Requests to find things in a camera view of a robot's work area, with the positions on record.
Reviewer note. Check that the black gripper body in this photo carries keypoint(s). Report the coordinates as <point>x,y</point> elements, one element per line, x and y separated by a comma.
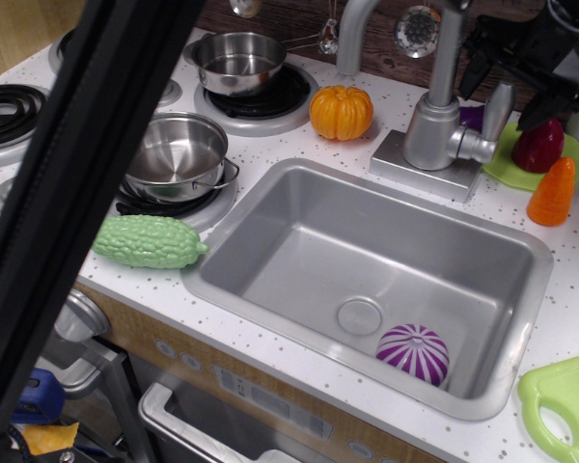
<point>540,51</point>

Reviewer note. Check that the hanging steel small spoon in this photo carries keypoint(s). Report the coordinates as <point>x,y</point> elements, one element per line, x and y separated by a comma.
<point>327,38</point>

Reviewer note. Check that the orange toy carrot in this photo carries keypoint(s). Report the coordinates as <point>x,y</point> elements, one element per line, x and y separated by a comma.
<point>551,202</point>

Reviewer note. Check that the silver oven door handle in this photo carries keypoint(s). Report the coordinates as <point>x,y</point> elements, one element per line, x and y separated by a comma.
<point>84,367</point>

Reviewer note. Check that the orange toy pumpkin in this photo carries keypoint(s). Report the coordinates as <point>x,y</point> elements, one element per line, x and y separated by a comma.
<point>341,113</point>

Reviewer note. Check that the silver faucet lever handle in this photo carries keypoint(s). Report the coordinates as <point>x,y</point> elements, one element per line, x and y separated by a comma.
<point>497,110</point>

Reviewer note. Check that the black foreground frame post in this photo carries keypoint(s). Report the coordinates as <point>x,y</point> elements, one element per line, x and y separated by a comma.
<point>118,63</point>

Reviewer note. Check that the rear left stove burner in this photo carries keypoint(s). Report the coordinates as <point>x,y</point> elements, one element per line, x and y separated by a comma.
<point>58,50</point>

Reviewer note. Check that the silver toy faucet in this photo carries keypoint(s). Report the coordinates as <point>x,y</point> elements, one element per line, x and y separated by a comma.
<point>437,154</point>

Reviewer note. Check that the rear right stove burner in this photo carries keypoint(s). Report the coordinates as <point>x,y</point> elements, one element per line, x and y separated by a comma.
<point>281,108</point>

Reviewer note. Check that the hanging steel slotted spoon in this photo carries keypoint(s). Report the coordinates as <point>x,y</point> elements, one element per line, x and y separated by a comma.
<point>416,31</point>

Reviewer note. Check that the light green cutting board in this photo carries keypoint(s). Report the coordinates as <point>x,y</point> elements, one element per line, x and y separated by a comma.
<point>554,388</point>

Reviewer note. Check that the silver oven front knob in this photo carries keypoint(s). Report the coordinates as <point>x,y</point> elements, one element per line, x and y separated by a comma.
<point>80,318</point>

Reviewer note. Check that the steel pot front burner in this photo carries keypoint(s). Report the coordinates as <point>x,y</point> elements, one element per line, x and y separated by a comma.
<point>182,156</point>

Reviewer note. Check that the purple white striped toy onion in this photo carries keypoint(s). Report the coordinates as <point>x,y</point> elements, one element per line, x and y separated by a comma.
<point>417,351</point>

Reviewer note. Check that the steel saucepan rear burner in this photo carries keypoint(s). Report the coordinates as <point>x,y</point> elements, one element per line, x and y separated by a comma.
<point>236,64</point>

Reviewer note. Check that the silver stove knob left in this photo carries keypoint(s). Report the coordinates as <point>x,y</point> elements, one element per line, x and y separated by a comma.
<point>5,190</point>

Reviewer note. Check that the yellow cloth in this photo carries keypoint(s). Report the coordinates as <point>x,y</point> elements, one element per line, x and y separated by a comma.
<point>45,438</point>

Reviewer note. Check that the dark red toy vegetable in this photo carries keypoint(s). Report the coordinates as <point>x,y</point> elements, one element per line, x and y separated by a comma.
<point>537,150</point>

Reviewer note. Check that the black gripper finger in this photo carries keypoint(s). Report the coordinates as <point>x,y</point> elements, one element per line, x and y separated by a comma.
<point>478,67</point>
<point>546,106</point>

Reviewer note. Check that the green toy bitter melon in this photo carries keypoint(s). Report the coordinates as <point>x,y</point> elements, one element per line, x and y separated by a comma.
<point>149,241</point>

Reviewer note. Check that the left edge stove burner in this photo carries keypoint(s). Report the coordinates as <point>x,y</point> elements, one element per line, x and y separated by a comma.
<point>20,109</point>

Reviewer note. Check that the silver toy sink basin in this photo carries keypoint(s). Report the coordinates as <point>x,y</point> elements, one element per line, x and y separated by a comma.
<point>334,261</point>

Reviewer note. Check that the front right stove burner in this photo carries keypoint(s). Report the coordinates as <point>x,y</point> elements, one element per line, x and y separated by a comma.
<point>201,214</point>

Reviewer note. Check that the silver stove knob rear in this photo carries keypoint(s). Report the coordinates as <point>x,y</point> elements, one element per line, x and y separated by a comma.
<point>171,94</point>

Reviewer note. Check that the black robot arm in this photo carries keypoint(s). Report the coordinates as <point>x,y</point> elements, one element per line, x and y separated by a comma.
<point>540,52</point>

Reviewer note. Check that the purple toy eggplant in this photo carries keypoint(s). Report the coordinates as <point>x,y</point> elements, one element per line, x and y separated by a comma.
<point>472,116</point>

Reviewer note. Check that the silver stove knob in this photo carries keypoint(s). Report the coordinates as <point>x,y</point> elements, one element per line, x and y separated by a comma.
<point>5,190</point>
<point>171,94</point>

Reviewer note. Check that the blue clamp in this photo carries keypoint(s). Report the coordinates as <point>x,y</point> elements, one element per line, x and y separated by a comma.
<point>42,400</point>

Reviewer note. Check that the hanging steel ladle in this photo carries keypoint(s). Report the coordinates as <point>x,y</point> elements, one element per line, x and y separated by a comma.
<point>246,8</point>

